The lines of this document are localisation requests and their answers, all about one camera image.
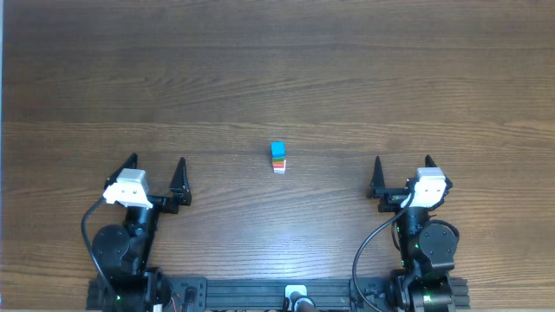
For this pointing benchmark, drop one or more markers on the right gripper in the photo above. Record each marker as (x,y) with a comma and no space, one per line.
(394,200)

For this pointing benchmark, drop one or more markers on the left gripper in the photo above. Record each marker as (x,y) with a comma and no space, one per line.
(167,204)

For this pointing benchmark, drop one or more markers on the red cube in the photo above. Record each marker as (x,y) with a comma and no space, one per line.
(279,165)

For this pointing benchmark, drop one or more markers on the orange cube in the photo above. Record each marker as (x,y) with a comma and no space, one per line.
(279,162)

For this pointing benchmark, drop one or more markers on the blue cube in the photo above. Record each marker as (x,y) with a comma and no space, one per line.
(278,149)

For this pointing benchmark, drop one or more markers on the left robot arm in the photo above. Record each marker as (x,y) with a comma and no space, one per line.
(110,249)

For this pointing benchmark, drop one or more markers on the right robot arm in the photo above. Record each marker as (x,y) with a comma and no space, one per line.
(435,247)

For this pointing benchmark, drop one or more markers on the white cube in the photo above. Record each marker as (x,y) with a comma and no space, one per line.
(279,170)

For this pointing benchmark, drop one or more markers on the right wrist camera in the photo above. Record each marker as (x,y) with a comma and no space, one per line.
(428,188)

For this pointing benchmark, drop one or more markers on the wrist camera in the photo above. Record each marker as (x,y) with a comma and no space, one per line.
(428,188)
(130,188)

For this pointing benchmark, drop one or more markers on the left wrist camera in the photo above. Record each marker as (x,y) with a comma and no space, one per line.
(130,188)

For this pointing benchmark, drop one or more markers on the mounting rail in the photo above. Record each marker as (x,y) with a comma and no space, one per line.
(251,294)

